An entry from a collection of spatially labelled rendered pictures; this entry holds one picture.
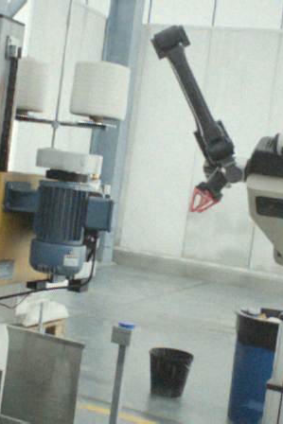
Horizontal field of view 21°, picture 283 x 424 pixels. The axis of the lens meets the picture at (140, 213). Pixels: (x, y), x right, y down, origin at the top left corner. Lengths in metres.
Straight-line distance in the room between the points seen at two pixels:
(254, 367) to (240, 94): 6.69
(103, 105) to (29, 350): 1.15
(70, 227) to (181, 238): 8.83
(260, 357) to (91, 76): 2.63
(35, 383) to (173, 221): 8.08
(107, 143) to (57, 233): 9.07
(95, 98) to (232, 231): 8.53
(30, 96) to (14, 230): 0.42
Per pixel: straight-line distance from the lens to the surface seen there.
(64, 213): 2.01
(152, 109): 11.09
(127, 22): 11.23
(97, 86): 2.14
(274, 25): 10.76
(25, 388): 2.96
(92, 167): 2.01
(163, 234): 10.92
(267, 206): 2.57
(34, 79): 2.29
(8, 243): 2.11
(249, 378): 4.48
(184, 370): 4.86
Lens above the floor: 1.38
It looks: 3 degrees down
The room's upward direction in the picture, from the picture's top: 7 degrees clockwise
